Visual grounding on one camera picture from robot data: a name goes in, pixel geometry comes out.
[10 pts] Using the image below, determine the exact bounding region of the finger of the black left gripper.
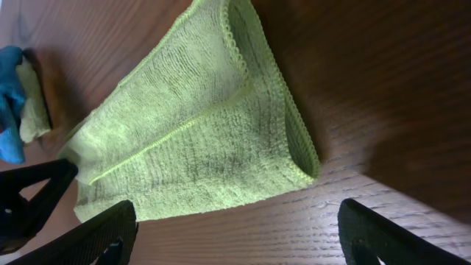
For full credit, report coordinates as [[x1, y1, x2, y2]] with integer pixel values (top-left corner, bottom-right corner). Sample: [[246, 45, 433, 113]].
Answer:
[[1, 159, 78, 254]]

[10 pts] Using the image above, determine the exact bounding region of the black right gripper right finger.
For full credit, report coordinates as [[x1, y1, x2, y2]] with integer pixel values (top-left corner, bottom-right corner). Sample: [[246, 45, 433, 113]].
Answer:
[[338, 199, 470, 265]]

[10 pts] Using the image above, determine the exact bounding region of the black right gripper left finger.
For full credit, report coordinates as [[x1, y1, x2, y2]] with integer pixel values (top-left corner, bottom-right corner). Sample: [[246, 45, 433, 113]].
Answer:
[[7, 200, 138, 265]]

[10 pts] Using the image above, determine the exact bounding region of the light green microfiber cloth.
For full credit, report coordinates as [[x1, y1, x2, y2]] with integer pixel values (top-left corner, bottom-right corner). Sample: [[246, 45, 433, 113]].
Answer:
[[60, 1, 320, 222]]

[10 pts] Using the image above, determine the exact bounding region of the folded green cloth under stack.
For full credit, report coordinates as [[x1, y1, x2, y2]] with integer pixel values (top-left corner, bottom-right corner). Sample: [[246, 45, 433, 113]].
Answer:
[[15, 57, 51, 144]]

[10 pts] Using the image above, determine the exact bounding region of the folded blue cloth in stack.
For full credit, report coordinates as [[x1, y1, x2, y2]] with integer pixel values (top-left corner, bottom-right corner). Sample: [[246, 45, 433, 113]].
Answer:
[[1, 46, 26, 164]]

